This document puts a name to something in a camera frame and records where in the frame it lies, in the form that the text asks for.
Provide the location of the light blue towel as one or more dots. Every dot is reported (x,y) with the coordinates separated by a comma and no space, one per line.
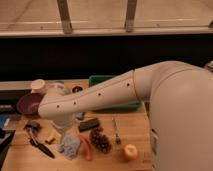
(69,146)

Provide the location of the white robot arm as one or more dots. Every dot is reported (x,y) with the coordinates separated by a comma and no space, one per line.
(181,110)

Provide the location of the small metal cup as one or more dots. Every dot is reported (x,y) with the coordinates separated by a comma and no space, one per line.
(77,89)

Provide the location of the blue sponge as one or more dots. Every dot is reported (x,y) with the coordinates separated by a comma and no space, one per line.
(80,115)

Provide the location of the black rectangular block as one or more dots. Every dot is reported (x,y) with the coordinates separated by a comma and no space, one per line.
(89,124)

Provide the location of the bunch of dark grapes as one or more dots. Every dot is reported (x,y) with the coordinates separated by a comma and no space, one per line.
(99,140)

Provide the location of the metal fork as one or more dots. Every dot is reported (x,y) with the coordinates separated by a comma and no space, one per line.
(117,138)

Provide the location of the orange carrot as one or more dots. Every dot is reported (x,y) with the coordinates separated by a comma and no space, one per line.
(87,148)

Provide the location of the white cup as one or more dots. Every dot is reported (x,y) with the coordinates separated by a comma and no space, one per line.
(38,86)

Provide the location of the red yellow apple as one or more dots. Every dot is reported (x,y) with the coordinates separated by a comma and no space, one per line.
(130,152)

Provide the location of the yellow banana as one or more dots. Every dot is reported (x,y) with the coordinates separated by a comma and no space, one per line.
(50,138)

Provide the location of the purple bowl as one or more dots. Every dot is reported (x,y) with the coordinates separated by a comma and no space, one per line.
(29,103)

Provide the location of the black can opener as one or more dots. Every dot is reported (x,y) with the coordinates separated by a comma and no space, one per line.
(32,128)

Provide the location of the black knife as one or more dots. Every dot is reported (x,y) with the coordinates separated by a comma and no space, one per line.
(42,148)

